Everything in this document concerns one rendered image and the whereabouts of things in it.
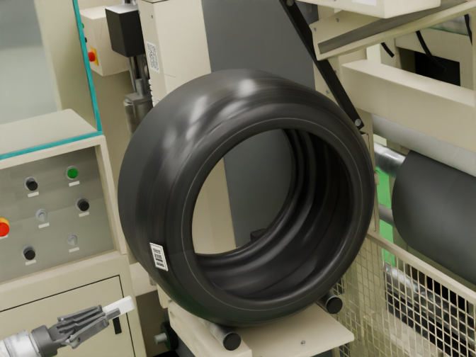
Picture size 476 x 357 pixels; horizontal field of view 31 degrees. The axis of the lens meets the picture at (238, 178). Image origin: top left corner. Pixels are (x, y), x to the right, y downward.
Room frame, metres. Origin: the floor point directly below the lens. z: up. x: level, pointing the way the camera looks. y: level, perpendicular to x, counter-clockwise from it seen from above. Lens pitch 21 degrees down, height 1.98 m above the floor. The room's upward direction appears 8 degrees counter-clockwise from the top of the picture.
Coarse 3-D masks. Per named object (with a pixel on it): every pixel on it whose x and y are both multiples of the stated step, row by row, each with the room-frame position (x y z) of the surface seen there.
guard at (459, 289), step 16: (384, 240) 2.01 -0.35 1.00; (384, 256) 2.01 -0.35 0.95; (400, 256) 1.92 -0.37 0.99; (400, 272) 1.95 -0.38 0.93; (432, 272) 1.81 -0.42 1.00; (352, 288) 2.18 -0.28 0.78; (368, 288) 2.09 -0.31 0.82; (448, 288) 1.75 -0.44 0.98; (464, 288) 1.71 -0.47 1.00; (400, 304) 1.95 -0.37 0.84; (352, 320) 2.20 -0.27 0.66; (400, 320) 1.96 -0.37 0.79; (384, 336) 2.04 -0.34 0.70; (336, 352) 2.30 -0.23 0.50; (352, 352) 2.22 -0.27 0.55; (368, 352) 2.12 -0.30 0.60; (416, 352) 1.90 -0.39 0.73
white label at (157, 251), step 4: (152, 244) 1.73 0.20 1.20; (156, 244) 1.72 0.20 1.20; (152, 248) 1.73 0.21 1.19; (156, 248) 1.72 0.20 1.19; (160, 248) 1.71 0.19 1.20; (152, 252) 1.73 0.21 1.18; (156, 252) 1.72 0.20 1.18; (160, 252) 1.71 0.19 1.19; (156, 256) 1.73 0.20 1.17; (160, 256) 1.72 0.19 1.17; (156, 260) 1.73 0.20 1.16; (160, 260) 1.72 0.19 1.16; (164, 260) 1.71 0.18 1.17; (156, 264) 1.73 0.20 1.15; (160, 264) 1.72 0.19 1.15; (164, 264) 1.71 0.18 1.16; (164, 268) 1.71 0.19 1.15
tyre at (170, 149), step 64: (192, 128) 1.79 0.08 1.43; (256, 128) 1.80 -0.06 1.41; (320, 128) 1.86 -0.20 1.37; (128, 192) 1.86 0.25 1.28; (192, 192) 1.74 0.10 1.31; (320, 192) 2.14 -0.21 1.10; (192, 256) 1.73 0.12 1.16; (256, 256) 2.09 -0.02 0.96; (320, 256) 2.01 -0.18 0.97; (256, 320) 1.79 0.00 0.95
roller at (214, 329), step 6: (198, 318) 1.92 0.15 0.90; (204, 324) 1.89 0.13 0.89; (210, 324) 1.85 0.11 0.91; (216, 324) 1.84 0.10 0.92; (210, 330) 1.85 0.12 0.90; (216, 330) 1.82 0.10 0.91; (222, 330) 1.80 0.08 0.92; (228, 330) 1.80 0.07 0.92; (216, 336) 1.81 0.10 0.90; (222, 336) 1.79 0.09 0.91; (228, 336) 1.78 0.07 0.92; (234, 336) 1.78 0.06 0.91; (222, 342) 1.78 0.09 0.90; (228, 342) 1.77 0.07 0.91; (234, 342) 1.78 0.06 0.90; (240, 342) 1.79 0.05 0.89; (228, 348) 1.77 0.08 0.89; (234, 348) 1.78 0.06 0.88
